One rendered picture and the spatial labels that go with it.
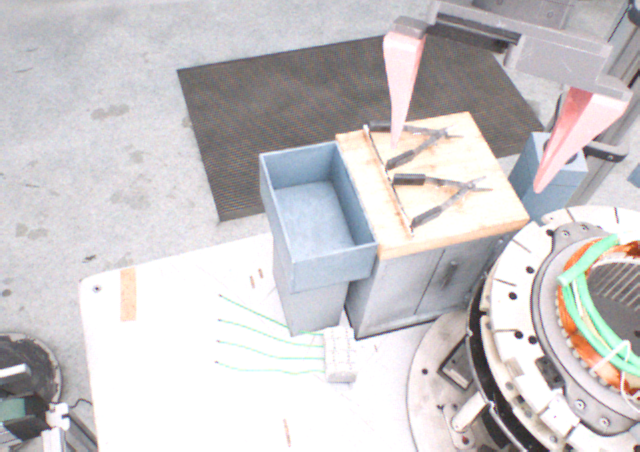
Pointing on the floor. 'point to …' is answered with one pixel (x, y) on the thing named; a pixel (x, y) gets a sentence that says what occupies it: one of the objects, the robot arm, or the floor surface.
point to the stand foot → (16, 350)
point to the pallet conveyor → (40, 419)
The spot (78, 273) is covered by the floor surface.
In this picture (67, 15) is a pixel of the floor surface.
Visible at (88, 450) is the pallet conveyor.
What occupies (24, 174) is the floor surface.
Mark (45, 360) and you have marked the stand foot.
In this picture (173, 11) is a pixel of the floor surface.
